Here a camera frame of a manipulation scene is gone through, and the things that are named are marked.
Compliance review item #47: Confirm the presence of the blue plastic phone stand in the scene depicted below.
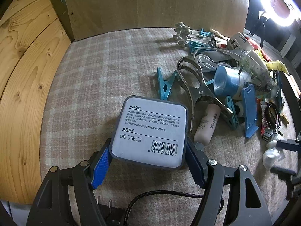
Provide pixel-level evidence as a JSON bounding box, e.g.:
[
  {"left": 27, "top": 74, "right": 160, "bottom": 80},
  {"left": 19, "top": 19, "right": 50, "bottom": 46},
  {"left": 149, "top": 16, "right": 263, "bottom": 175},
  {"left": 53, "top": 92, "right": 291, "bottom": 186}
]
[{"left": 242, "top": 84, "right": 259, "bottom": 138}]

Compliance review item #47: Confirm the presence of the black coiled cable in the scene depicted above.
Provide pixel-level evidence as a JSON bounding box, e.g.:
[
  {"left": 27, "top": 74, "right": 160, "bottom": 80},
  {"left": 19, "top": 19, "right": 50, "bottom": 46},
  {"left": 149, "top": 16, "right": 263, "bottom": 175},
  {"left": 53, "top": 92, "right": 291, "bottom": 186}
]
[{"left": 265, "top": 101, "right": 283, "bottom": 132}]

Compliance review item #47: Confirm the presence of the blue plastic clothespin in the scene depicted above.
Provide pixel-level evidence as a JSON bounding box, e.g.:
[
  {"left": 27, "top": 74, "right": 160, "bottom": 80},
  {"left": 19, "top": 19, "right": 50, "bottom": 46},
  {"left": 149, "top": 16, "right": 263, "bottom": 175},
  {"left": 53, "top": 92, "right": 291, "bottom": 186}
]
[{"left": 157, "top": 68, "right": 179, "bottom": 102}]

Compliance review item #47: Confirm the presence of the grey square box white label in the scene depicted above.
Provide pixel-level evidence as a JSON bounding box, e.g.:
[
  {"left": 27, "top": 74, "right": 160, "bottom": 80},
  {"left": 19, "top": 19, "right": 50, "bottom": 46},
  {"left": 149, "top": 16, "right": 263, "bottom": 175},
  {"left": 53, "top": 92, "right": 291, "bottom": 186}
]
[{"left": 110, "top": 95, "right": 190, "bottom": 170}]

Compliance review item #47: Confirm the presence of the wooden plank panel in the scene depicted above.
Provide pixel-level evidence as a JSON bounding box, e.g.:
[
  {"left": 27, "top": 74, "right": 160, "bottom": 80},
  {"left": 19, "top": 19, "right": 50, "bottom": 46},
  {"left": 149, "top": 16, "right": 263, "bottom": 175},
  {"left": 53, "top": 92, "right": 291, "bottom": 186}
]
[{"left": 0, "top": 0, "right": 76, "bottom": 204}]

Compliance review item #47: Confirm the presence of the clear bottle with blue cap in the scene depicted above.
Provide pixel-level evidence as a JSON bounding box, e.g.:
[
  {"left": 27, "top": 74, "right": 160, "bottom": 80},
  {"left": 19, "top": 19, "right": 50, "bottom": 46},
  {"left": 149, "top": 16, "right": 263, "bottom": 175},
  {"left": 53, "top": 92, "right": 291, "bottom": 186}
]
[{"left": 213, "top": 65, "right": 280, "bottom": 99}]

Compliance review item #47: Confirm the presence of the cream squeeze tube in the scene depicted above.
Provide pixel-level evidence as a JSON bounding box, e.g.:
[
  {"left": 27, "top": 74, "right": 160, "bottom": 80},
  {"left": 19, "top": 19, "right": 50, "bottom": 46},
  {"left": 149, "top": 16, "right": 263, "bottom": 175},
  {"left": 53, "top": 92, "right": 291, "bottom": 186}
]
[{"left": 193, "top": 103, "right": 221, "bottom": 150}]

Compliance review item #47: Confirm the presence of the ring light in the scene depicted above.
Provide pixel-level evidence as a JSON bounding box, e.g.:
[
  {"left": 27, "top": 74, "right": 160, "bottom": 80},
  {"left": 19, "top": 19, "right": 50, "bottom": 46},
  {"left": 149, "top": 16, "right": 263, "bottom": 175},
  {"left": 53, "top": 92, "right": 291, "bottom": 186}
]
[{"left": 255, "top": 0, "right": 301, "bottom": 27}]

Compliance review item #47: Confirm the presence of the wooden clothespin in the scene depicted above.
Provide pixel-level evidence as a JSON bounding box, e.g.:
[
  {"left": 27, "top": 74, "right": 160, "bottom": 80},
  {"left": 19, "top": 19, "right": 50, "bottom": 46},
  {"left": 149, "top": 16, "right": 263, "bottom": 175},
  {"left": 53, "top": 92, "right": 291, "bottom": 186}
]
[{"left": 210, "top": 28, "right": 230, "bottom": 41}]

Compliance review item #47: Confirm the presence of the yellow highlighter pen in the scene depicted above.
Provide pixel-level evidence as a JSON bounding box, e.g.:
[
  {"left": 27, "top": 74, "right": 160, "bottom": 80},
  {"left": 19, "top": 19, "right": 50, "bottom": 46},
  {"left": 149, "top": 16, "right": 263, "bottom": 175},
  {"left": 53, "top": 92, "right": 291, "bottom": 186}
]
[{"left": 266, "top": 61, "right": 288, "bottom": 74}]

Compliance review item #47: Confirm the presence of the black charger with cable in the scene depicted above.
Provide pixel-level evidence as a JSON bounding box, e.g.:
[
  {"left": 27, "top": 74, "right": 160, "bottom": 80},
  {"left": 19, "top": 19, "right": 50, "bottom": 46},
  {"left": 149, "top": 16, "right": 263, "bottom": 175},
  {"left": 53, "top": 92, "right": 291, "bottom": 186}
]
[{"left": 122, "top": 192, "right": 205, "bottom": 226}]

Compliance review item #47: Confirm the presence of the red and white packet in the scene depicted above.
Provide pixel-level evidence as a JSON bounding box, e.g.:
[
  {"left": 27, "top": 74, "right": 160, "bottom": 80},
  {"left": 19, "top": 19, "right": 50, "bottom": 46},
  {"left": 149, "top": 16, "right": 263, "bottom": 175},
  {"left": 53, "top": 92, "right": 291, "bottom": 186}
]
[{"left": 259, "top": 99, "right": 271, "bottom": 134}]

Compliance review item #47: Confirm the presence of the white cable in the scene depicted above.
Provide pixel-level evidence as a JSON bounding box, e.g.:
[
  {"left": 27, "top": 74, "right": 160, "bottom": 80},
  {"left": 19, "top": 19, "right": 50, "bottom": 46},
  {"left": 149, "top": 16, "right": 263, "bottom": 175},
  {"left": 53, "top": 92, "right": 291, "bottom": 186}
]
[{"left": 193, "top": 47, "right": 226, "bottom": 72}]

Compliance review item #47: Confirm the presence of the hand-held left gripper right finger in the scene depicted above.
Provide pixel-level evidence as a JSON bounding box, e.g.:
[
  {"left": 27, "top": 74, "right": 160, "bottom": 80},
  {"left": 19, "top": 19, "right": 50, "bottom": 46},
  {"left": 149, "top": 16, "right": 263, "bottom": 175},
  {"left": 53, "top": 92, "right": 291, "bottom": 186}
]
[{"left": 186, "top": 139, "right": 273, "bottom": 226}]

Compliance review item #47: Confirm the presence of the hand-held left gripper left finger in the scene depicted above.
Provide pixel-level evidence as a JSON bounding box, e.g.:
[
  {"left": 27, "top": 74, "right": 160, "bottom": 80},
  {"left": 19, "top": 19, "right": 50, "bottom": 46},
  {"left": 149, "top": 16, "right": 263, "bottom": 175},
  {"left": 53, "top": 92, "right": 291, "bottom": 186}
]
[{"left": 26, "top": 138, "right": 113, "bottom": 226}]

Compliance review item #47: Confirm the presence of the white plastic charger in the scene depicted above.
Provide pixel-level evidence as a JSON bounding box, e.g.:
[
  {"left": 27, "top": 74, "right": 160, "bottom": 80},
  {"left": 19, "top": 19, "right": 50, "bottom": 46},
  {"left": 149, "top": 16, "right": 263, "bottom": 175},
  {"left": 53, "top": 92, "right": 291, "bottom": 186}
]
[{"left": 227, "top": 32, "right": 253, "bottom": 52}]

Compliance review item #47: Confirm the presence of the black light stand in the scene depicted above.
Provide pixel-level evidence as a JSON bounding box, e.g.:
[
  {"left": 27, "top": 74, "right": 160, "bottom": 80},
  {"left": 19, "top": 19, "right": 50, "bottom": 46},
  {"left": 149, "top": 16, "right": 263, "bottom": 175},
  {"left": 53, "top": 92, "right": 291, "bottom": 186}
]
[{"left": 247, "top": 9, "right": 268, "bottom": 50}]

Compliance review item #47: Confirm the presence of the red snack packet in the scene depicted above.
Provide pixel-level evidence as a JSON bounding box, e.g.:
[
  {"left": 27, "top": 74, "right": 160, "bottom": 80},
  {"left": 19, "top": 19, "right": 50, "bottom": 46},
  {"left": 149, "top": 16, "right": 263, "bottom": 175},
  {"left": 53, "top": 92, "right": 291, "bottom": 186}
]
[{"left": 249, "top": 38, "right": 271, "bottom": 62}]

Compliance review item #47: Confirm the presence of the large cardboard box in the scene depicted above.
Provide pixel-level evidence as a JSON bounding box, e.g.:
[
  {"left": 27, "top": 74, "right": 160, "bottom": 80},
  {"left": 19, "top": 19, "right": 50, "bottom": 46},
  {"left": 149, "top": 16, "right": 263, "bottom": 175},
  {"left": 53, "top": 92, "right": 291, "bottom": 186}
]
[{"left": 65, "top": 0, "right": 253, "bottom": 40}]

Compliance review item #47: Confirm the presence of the white beaded massager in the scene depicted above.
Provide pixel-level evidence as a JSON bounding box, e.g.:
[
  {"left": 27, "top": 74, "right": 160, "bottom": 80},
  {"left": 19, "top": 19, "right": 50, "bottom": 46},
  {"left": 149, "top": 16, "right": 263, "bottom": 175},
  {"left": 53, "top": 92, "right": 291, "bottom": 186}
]
[{"left": 173, "top": 22, "right": 192, "bottom": 49}]

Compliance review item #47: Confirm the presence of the white plastic wrap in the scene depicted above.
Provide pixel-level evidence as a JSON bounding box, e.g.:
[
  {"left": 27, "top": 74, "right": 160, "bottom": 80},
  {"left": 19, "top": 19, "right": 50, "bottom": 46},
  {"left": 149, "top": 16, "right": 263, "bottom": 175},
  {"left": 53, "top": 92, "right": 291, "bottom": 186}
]
[{"left": 262, "top": 140, "right": 286, "bottom": 169}]

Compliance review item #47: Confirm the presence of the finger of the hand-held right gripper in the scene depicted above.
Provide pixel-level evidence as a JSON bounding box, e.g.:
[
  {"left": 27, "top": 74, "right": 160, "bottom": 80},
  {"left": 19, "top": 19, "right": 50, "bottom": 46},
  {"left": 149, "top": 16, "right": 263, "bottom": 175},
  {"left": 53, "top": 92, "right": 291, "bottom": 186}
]
[
  {"left": 276, "top": 137, "right": 301, "bottom": 151},
  {"left": 270, "top": 166, "right": 301, "bottom": 186}
]

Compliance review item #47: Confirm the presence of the large metal spring clamp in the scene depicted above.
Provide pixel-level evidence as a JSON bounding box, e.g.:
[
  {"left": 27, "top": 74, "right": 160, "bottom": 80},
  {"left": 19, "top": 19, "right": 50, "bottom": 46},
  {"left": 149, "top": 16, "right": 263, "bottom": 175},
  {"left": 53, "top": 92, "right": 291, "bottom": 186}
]
[{"left": 176, "top": 56, "right": 238, "bottom": 125}]

